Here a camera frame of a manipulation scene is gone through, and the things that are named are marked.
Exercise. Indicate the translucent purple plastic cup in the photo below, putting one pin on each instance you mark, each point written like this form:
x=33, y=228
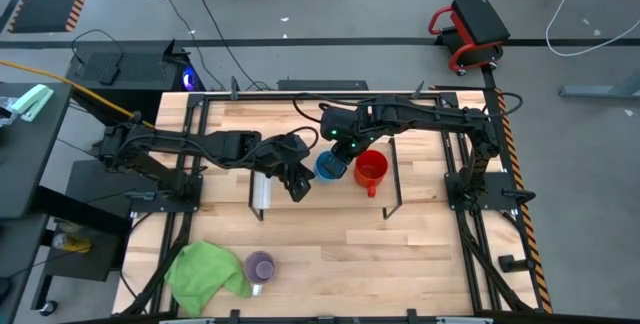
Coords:
x=259, y=267

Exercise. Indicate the blue plastic cup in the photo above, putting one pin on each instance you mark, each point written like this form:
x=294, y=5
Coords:
x=321, y=170

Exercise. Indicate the black low side cart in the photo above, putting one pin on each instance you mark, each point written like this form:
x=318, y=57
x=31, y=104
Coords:
x=85, y=199

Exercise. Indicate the orange black hazard tape strip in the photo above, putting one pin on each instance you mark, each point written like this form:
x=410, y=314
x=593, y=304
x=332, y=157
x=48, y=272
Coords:
x=525, y=224

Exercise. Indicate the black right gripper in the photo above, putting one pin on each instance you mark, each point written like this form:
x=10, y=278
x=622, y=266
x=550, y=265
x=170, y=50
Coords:
x=347, y=124

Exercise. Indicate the black flat bar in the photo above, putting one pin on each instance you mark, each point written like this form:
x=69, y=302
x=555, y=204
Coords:
x=322, y=85

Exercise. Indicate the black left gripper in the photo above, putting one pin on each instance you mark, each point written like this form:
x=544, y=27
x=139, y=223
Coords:
x=282, y=156

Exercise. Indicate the grey metal table foot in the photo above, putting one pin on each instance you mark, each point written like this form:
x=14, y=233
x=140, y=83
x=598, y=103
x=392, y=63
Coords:
x=600, y=90

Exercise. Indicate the black aluminium rig frame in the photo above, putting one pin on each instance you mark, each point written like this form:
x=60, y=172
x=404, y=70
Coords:
x=197, y=114

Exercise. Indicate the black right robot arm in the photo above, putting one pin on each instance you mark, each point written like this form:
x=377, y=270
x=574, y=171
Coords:
x=440, y=116

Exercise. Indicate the black computer tower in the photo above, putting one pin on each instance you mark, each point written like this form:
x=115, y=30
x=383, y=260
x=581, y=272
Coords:
x=130, y=71

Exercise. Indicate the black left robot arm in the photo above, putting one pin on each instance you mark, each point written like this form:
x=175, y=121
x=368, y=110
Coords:
x=165, y=146

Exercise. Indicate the black clamp knob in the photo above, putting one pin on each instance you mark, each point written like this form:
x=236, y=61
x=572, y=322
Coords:
x=514, y=263

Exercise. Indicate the wooden shelf with black legs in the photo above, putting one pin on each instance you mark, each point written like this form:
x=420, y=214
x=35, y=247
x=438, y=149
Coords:
x=345, y=194

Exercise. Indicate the mint green stapler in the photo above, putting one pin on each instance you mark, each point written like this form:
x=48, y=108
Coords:
x=32, y=101

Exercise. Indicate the green cloth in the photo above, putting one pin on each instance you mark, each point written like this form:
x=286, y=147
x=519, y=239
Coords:
x=205, y=274

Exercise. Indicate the black desk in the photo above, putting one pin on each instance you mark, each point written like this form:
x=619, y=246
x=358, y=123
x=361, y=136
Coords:
x=30, y=164

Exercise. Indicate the bottle with yellow liquid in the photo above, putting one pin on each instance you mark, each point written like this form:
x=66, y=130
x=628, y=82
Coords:
x=75, y=244

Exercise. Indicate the red black rolling stool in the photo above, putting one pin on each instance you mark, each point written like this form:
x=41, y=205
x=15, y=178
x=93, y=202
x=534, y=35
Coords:
x=477, y=21

